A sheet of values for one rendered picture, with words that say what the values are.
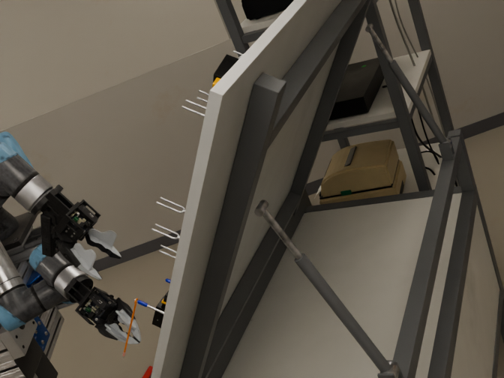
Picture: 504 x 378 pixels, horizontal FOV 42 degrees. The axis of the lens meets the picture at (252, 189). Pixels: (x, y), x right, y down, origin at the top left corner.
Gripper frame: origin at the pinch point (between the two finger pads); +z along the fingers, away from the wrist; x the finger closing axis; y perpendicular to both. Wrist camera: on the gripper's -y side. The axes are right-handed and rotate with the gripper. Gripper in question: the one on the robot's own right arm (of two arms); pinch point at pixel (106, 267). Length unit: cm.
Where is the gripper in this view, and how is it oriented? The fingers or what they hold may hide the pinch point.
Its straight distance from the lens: 151.3
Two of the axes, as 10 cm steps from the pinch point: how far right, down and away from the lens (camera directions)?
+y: 6.1, -5.7, -5.5
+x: 3.2, -4.5, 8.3
